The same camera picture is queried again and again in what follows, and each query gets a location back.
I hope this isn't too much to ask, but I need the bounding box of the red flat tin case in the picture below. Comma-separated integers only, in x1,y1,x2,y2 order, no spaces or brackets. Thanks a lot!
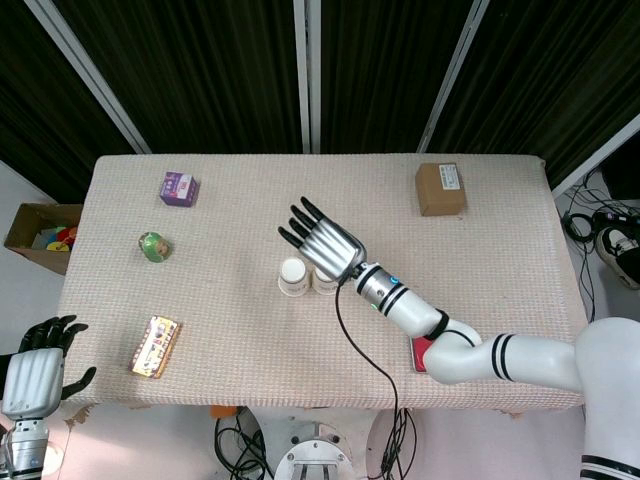
409,335,435,374

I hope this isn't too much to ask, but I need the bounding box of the black floor cable tangle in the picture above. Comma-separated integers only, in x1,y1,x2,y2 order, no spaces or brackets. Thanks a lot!
562,169,640,321

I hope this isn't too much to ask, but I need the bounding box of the colourful toys pile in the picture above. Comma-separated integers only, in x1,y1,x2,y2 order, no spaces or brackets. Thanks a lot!
32,225,79,251

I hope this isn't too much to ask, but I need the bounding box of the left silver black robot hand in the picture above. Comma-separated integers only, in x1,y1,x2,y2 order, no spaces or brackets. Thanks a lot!
1,314,98,419

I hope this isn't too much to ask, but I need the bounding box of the open cardboard storage box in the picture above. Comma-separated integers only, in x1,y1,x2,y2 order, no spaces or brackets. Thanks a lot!
3,202,84,276

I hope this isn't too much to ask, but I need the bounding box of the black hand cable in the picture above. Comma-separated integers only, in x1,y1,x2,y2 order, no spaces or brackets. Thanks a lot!
333,269,419,480

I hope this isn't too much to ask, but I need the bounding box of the purple small carton box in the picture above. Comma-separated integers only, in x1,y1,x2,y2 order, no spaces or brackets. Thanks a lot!
159,171,201,209

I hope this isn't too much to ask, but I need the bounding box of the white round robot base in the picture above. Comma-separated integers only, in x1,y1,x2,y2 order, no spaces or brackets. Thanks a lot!
273,435,348,480

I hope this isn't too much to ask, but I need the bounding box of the white partition frame post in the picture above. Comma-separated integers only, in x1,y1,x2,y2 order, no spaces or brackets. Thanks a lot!
551,113,640,199
292,0,323,154
417,0,490,154
23,0,152,154

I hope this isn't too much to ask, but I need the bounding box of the black white sneaker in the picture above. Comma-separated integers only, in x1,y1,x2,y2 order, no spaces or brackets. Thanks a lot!
594,224,640,290

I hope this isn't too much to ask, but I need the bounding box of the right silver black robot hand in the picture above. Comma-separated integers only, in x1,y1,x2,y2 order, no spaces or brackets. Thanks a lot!
277,196,370,286

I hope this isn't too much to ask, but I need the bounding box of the brown labelled cardboard box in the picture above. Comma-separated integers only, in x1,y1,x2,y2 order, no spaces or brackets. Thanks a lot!
414,162,468,218

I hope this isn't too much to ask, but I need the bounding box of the black base cable bundle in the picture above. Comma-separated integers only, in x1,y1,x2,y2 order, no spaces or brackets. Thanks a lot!
214,407,274,480

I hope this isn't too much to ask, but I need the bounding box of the beige woven tablecloth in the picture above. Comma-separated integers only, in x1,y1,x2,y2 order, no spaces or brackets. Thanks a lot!
52,153,590,411

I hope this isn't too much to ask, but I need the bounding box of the green printed can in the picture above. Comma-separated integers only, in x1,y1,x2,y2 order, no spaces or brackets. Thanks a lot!
138,231,174,264

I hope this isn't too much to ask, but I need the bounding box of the white paper cup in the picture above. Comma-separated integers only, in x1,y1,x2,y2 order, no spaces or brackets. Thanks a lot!
311,268,341,296
277,257,309,298

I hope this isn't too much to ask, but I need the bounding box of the yellow printed snack box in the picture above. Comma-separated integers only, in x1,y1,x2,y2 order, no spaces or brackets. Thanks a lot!
127,315,183,380

